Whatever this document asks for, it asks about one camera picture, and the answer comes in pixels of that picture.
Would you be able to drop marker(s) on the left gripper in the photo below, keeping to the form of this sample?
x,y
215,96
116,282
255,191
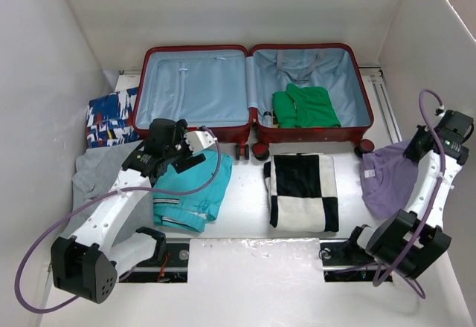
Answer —
x,y
181,163

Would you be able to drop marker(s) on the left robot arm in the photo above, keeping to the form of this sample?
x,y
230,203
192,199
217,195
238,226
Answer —
x,y
89,262

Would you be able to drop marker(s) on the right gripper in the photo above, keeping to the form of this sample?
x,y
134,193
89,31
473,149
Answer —
x,y
410,151

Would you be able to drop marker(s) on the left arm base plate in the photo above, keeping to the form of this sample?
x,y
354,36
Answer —
x,y
172,268

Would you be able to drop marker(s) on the black white checkered blanket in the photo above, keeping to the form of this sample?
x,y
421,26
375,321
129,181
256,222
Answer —
x,y
302,193

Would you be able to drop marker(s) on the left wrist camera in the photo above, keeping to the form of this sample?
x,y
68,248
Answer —
x,y
200,140

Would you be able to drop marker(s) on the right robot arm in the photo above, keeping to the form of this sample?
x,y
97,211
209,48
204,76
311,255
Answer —
x,y
411,238

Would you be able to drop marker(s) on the green t-shirt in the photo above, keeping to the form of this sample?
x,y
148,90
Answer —
x,y
303,108

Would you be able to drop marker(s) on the teal shorts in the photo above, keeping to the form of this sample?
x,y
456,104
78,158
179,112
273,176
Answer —
x,y
189,200

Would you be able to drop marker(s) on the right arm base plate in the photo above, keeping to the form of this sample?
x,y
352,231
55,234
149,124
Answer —
x,y
345,263

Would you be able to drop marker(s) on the small clear bottle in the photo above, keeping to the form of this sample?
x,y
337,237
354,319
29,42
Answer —
x,y
267,119

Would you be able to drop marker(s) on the blue white patterned garment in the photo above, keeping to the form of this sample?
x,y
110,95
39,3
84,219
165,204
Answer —
x,y
109,119

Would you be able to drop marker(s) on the purple t-shirt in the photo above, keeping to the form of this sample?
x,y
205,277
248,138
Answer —
x,y
387,179

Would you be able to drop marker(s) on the red open suitcase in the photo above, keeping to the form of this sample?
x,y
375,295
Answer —
x,y
228,88

